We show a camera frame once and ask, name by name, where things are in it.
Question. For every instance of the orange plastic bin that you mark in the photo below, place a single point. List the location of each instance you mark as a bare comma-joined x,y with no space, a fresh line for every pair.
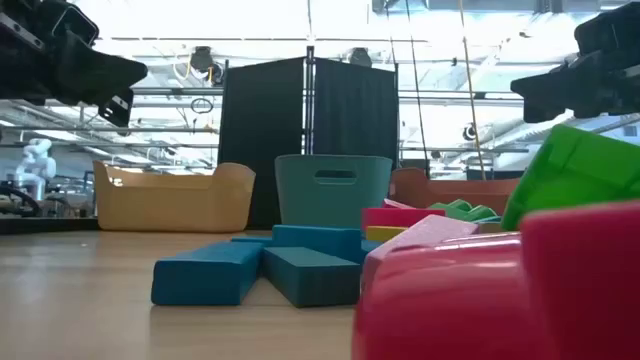
425,190

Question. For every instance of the black ceiling lamp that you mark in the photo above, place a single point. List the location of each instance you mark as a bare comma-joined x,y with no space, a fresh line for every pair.
360,56
202,59

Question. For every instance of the white humanoid robot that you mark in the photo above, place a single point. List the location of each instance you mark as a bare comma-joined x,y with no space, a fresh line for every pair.
35,165

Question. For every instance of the orange-red long wooden block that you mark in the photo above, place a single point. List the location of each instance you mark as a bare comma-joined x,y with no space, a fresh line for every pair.
400,217

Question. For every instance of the yellow plastic bin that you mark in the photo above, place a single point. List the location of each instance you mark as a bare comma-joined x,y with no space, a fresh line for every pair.
170,200

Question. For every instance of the green plastic stud brick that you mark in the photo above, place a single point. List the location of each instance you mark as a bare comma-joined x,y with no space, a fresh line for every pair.
575,175

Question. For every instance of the red two-stud plastic brick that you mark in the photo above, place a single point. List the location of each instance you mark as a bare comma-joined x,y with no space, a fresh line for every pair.
450,300

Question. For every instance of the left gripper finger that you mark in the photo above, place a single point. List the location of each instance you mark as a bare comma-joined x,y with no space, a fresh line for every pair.
100,70
117,107

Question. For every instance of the long blue wooden block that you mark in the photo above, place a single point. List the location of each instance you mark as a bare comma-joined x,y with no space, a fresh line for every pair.
207,272

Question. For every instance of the wide blue wooden block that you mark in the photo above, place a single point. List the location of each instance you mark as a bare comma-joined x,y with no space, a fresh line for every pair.
320,240

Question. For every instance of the pink wooden block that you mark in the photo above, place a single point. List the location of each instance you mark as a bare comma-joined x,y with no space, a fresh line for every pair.
425,230

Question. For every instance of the teal wooden block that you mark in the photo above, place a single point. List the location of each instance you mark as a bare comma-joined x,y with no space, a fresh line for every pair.
310,277

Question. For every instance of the green arch block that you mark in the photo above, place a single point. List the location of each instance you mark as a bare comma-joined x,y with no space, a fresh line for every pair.
465,210

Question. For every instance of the teal plastic bin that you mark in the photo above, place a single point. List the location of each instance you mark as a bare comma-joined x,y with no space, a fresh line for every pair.
330,200

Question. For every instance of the black bench top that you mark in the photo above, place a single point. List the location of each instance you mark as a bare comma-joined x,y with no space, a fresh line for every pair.
45,225

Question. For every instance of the yellow rectangular wooden block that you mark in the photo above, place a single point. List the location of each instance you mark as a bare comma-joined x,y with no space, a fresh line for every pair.
385,233

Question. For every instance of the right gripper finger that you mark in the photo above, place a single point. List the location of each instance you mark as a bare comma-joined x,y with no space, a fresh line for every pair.
537,112
542,85

